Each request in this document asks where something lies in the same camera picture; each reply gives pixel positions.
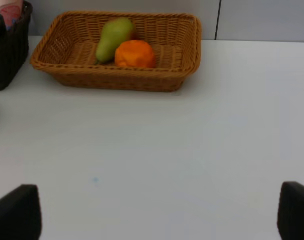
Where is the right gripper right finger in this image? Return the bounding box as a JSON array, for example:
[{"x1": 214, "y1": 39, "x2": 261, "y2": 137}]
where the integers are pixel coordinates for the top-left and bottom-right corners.
[{"x1": 277, "y1": 181, "x2": 304, "y2": 240}]

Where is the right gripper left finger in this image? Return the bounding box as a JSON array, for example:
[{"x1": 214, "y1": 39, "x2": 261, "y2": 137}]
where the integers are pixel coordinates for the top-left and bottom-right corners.
[{"x1": 0, "y1": 184, "x2": 42, "y2": 240}]

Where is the orange tangerine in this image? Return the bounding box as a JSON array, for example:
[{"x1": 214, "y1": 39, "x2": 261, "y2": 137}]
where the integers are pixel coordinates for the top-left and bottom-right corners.
[{"x1": 114, "y1": 40, "x2": 156, "y2": 68}]

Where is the pink bottle white cap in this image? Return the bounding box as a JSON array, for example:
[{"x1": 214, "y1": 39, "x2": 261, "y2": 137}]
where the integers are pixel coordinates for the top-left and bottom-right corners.
[{"x1": 0, "y1": 0, "x2": 23, "y2": 30}]

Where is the green red pear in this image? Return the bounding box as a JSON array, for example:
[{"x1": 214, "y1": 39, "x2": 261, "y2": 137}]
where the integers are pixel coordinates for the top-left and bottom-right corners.
[{"x1": 95, "y1": 17, "x2": 136, "y2": 64}]

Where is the dark brown wicker basket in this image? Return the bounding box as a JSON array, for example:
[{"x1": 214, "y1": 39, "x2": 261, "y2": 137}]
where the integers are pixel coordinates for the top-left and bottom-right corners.
[{"x1": 0, "y1": 0, "x2": 33, "y2": 91}]

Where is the orange wicker basket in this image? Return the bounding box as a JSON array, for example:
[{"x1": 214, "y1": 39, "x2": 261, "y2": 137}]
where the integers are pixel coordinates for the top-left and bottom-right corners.
[{"x1": 30, "y1": 11, "x2": 202, "y2": 92}]

